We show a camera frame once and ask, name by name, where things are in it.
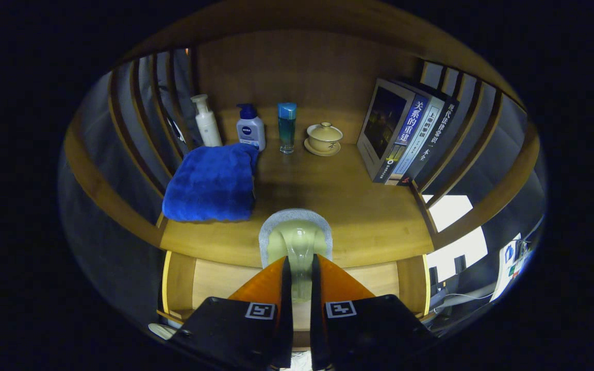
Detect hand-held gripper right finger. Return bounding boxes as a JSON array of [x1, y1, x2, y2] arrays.
[[310, 254, 437, 370]]

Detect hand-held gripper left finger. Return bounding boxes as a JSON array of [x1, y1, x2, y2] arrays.
[[168, 255, 293, 370]]

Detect pale green sponge brush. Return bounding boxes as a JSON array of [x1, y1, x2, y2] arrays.
[[258, 208, 334, 305]]

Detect wooden drawer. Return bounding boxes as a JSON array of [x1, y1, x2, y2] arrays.
[[162, 250, 430, 348]]

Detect wooden countertop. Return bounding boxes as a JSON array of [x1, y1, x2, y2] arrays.
[[160, 106, 434, 268]]

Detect wooden cabinet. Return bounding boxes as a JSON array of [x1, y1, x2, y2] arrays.
[[62, 0, 541, 268]]

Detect blue towel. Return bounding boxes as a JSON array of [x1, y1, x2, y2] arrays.
[[162, 143, 260, 223]]

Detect beige lidded tea cup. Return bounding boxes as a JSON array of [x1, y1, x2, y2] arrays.
[[304, 122, 344, 157]]

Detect teal bottle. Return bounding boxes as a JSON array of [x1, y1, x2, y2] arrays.
[[277, 102, 298, 154]]

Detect blue cap lotion bottle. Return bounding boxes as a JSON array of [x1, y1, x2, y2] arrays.
[[236, 104, 267, 151]]

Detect white side table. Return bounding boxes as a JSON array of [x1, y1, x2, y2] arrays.
[[490, 232, 535, 302]]

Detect white pump bottle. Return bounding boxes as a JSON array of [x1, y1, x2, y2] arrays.
[[191, 94, 223, 148]]

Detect white spine book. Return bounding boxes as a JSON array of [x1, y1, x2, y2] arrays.
[[385, 93, 447, 186]]

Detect blue spine book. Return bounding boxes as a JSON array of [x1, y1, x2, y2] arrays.
[[356, 78, 430, 184]]

